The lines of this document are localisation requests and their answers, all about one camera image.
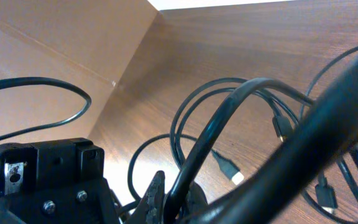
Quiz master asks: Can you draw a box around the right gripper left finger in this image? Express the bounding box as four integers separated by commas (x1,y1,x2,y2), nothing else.
125,170,165,224

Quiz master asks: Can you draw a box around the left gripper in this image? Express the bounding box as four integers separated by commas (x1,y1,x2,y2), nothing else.
0,138,119,223

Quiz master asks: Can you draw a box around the left camera cable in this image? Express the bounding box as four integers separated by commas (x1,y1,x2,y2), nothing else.
0,77,92,144

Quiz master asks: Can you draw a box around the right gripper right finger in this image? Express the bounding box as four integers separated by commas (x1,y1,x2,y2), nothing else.
183,182,208,224

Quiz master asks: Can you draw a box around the camera cable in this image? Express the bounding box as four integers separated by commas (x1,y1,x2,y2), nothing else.
181,34,358,224
0,77,92,144

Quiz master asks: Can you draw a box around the black USB cable blue plug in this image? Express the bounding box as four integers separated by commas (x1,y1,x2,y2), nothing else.
163,78,313,223

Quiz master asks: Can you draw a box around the black cable small plug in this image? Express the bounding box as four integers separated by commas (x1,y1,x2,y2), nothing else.
116,45,358,224

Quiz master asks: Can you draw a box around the right camera cable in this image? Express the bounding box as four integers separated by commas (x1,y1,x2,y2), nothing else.
181,34,358,224

